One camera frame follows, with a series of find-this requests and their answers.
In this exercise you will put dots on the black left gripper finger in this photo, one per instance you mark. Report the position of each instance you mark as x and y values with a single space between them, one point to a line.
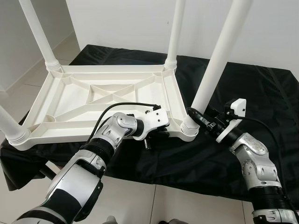
162 134

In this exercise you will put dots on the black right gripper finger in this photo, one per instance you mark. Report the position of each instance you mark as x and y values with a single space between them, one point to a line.
197 118

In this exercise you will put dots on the white plastic table top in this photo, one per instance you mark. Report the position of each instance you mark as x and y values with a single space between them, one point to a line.
70 93

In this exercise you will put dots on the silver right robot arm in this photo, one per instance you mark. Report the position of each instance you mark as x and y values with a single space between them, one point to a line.
257 163

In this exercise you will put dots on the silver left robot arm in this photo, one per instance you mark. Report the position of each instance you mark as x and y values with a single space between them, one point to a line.
79 182

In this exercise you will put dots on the black table cloth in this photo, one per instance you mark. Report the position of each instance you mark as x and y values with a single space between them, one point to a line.
261 93

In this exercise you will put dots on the grey right robot leg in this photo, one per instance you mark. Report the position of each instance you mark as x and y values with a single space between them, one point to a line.
174 221

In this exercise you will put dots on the grey robot leg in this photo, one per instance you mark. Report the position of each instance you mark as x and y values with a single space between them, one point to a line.
174 221
112 220

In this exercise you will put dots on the grey left robot leg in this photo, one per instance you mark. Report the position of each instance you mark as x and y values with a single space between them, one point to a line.
112 220

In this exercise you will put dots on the black metal table leg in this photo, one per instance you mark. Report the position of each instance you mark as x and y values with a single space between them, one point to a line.
47 172

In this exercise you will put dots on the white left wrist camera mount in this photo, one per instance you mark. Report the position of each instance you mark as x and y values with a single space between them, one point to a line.
156 119

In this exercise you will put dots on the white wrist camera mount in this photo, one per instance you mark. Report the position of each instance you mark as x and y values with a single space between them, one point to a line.
156 119
238 107

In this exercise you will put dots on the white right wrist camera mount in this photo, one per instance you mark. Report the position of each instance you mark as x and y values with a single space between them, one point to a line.
238 107

